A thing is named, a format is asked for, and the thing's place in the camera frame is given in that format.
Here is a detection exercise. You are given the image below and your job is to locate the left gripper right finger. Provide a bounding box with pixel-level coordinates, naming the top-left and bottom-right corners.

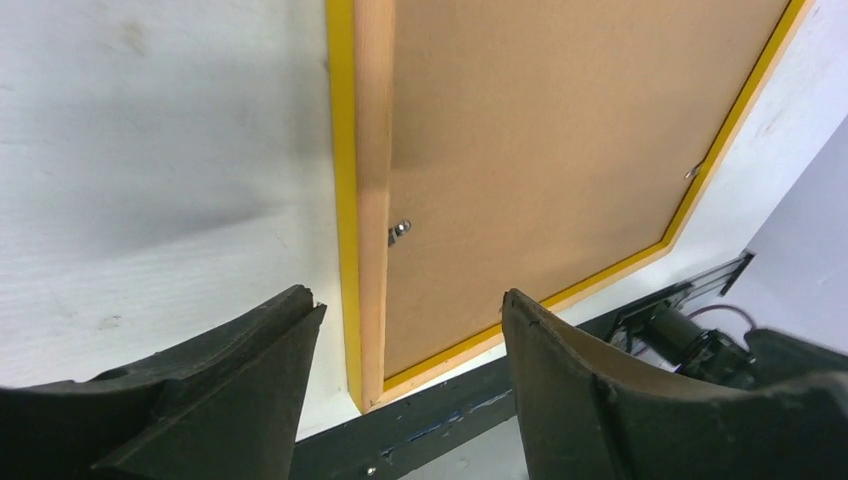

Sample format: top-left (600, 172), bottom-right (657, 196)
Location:
top-left (502, 289), bottom-right (847, 479)

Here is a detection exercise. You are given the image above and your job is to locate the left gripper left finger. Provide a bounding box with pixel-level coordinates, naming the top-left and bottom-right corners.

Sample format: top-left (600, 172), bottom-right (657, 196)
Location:
top-left (1, 285), bottom-right (327, 479)

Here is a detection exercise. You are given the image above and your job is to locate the brown backing board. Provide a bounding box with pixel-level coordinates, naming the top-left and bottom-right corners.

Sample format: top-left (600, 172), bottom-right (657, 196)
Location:
top-left (384, 1), bottom-right (786, 376)

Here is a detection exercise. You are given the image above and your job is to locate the yellow picture frame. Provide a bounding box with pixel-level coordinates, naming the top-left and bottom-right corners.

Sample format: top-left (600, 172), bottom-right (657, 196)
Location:
top-left (327, 1), bottom-right (810, 413)

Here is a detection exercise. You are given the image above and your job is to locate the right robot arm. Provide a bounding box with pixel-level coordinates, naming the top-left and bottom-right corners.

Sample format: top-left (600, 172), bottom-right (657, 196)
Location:
top-left (603, 301), bottom-right (847, 390)

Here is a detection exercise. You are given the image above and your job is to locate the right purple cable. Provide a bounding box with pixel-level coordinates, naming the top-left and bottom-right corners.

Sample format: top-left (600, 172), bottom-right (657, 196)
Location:
top-left (685, 303), bottom-right (758, 333)

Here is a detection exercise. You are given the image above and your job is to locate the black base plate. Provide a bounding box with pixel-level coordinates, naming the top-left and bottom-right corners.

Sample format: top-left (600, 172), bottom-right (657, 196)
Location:
top-left (289, 250), bottom-right (755, 479)

